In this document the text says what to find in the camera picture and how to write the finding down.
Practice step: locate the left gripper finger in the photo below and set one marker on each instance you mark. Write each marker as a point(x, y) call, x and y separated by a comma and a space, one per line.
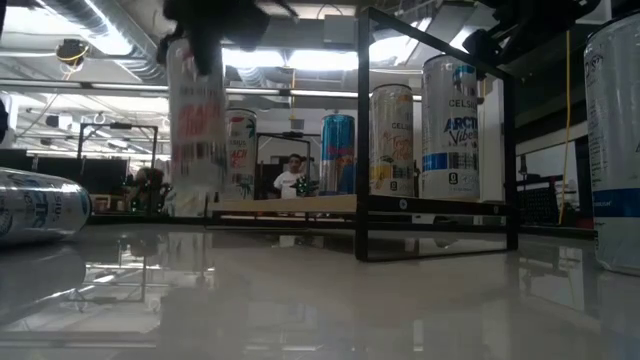
point(166, 47)
point(207, 52)

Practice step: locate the Celsius Peach Vibe can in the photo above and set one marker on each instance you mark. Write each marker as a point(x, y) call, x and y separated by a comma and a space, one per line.
point(242, 155)
point(197, 130)

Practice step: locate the Celsius Arctic Vibe can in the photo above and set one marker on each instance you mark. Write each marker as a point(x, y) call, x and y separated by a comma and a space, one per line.
point(615, 150)
point(40, 207)
point(450, 130)

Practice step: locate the Celsius Tropical Vibe can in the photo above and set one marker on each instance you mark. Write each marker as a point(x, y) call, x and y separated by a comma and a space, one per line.
point(392, 140)

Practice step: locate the blue silver Red Bull can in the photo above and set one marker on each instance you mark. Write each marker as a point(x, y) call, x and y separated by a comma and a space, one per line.
point(337, 155)

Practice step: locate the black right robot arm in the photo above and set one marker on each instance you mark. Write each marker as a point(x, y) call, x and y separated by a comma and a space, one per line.
point(545, 25)

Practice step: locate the long LED light bar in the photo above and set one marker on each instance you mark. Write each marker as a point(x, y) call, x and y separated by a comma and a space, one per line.
point(270, 92)

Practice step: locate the bright ceiling light panel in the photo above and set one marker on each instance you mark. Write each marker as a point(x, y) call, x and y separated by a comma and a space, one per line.
point(310, 59)

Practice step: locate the grey ceiling box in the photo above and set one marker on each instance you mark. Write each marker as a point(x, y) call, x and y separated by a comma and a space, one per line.
point(340, 30)

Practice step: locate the black background robot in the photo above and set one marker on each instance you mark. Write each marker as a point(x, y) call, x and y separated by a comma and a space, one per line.
point(147, 185)

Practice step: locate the person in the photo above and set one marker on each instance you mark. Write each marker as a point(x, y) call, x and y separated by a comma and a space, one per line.
point(289, 180)

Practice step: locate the small wooden rack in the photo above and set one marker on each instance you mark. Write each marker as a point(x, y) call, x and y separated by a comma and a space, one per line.
point(107, 202)

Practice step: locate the black workcell frame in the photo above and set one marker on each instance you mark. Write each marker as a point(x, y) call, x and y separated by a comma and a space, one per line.
point(121, 126)

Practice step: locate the hanging black camera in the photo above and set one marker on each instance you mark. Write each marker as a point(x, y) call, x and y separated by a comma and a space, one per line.
point(71, 50)

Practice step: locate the wooden shelf black metal frame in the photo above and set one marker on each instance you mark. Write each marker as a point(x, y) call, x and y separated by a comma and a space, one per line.
point(300, 204)

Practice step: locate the black table frame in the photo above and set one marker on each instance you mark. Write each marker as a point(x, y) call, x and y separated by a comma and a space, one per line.
point(550, 231)

